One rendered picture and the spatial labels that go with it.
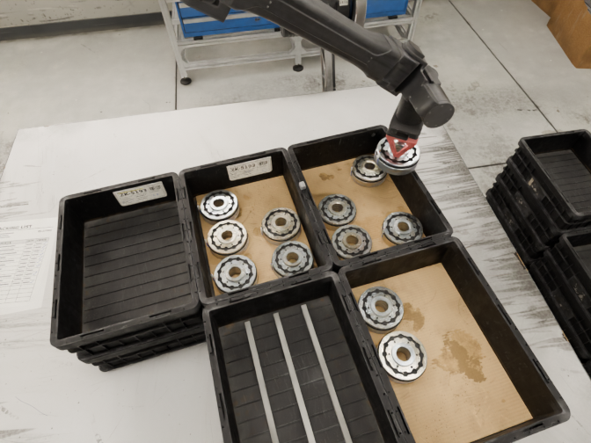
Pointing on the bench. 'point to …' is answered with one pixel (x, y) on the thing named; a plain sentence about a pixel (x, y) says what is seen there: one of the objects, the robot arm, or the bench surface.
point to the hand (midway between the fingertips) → (399, 147)
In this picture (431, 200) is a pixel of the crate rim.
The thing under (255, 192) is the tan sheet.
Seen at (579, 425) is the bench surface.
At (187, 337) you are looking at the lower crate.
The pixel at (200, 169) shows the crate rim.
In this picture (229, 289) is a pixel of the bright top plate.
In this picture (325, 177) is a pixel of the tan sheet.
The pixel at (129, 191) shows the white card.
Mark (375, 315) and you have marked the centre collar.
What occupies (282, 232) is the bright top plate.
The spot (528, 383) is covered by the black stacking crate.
